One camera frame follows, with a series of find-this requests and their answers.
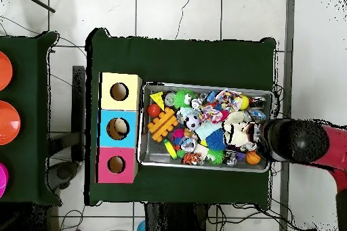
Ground orange striped tiger toy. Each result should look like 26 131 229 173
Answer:
181 152 203 167

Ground cream waffle cloth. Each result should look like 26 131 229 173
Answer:
222 111 255 148

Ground wooden box with three holes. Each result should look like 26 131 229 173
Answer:
96 72 143 184

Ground orange plastic building block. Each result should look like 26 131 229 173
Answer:
147 106 179 143

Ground green fuzzy toy with eyes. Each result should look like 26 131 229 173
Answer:
173 89 199 108

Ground black and white soccer ball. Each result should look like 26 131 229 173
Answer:
184 113 201 130

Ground red ball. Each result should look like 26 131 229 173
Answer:
147 104 162 118

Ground yellow cheese wedge toy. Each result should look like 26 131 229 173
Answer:
150 91 165 110

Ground blue spiky ball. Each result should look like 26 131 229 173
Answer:
205 129 228 151

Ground yellow ball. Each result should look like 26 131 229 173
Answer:
240 95 251 110

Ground small orange basketball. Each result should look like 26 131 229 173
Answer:
245 150 262 166

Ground side table with green cloth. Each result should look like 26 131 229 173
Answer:
0 31 60 206

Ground orange bowl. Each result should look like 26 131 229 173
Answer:
0 100 22 146
0 51 14 92

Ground black rod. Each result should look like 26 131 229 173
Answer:
15 0 56 14

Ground pink bowl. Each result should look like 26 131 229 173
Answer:
0 162 9 198

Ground wire mesh bin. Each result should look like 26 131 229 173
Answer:
138 83 274 173

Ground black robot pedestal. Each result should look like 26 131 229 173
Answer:
144 203 211 231

